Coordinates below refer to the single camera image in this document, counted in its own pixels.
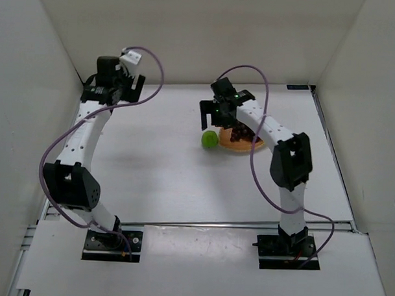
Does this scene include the dark red fake grapes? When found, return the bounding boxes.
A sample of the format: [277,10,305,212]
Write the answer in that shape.
[230,123,254,142]

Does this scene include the green fake fruit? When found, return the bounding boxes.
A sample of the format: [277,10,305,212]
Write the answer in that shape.
[201,130,219,149]

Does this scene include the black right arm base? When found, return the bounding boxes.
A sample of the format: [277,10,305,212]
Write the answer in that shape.
[252,234,320,271]

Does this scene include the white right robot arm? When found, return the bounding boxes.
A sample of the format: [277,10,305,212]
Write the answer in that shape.
[200,77,313,248]

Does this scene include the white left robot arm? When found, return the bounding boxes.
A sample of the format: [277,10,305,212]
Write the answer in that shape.
[43,51,145,233]

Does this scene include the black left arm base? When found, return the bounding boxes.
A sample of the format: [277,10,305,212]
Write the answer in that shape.
[81,227,143,264]

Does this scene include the woven triangular fruit bowl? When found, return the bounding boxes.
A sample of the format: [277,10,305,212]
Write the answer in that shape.
[218,127,252,153]

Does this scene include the blue right corner label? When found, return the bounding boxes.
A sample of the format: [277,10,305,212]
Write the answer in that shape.
[287,84,309,91]

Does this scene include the white front cover board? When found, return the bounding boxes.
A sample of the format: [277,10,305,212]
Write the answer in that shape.
[17,221,386,296]

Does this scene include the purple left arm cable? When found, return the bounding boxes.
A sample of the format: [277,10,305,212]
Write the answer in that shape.
[38,43,166,231]

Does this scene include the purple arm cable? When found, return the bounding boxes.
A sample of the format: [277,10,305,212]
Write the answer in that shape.
[38,43,166,231]
[207,64,341,273]

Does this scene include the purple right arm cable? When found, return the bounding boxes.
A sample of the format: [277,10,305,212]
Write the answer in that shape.
[207,64,341,273]

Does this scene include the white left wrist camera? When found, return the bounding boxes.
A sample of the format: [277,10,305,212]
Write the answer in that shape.
[119,48,141,76]

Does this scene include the aluminium right side rail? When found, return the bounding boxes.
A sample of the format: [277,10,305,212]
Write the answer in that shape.
[309,84,359,234]

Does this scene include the aluminium front rail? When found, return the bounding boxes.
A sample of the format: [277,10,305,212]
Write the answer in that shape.
[118,213,355,234]

